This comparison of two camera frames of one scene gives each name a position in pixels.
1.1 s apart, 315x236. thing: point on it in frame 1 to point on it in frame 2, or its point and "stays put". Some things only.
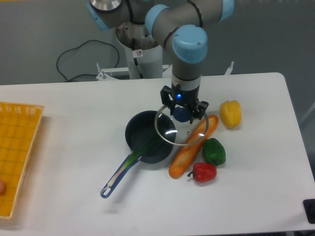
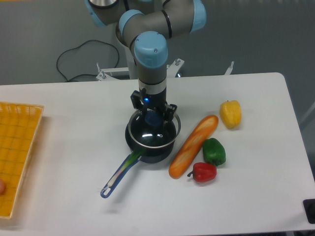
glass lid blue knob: [177, 129] to [153, 130]
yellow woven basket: [19, 123] stays put
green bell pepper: [214, 152] stays put
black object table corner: [309, 204] stays put
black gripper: [181, 97] to [142, 101]
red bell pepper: [203, 172] stays put
